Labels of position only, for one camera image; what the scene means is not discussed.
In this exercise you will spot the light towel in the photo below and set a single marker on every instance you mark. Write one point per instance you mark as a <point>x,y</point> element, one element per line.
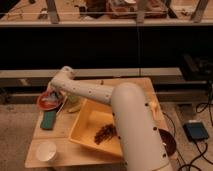
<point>52,97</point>

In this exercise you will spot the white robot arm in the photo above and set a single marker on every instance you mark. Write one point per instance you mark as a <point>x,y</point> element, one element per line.
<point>139,136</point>

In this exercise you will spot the red bowl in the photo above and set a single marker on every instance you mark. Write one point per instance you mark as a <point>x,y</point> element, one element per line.
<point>44,105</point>

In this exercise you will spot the yellow plastic tray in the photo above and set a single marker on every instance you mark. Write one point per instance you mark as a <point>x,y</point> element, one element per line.
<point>90,119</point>

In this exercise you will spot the dark brown crumbs pile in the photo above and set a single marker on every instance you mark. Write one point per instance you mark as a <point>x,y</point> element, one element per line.
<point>107,132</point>

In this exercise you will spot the yellow spoon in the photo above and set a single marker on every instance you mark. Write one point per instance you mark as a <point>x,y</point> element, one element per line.
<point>153,107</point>

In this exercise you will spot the green sponge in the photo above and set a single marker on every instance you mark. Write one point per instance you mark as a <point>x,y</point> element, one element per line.
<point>48,120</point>

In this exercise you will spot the dark brown plate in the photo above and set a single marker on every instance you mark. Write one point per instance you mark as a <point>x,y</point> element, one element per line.
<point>168,141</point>

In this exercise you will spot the white paper cup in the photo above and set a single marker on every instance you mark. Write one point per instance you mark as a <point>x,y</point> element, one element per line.
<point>46,151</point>

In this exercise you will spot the black foot pedal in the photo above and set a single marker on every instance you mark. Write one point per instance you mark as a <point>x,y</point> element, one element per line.
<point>195,131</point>

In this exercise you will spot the wooden shelf bench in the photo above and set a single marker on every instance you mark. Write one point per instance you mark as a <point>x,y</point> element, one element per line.
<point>105,13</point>

